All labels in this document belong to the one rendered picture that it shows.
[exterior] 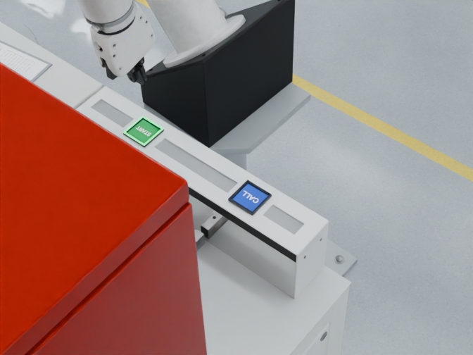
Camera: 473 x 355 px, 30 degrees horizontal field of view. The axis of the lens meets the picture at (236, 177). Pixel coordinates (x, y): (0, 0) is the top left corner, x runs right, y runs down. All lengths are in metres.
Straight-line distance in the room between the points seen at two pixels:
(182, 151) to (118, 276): 1.18
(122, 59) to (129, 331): 1.00
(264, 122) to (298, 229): 0.41
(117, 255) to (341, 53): 2.83
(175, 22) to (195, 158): 0.29
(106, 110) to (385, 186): 1.32
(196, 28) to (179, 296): 1.24
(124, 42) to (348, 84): 1.77
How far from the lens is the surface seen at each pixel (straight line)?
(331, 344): 1.77
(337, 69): 3.21
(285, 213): 1.56
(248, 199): 1.57
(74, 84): 1.81
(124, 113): 1.74
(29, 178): 0.52
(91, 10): 1.41
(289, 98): 1.94
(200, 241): 1.68
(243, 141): 1.86
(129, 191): 0.50
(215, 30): 1.78
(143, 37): 1.52
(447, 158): 2.97
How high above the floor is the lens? 2.20
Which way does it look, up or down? 50 degrees down
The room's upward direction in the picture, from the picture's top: 2 degrees counter-clockwise
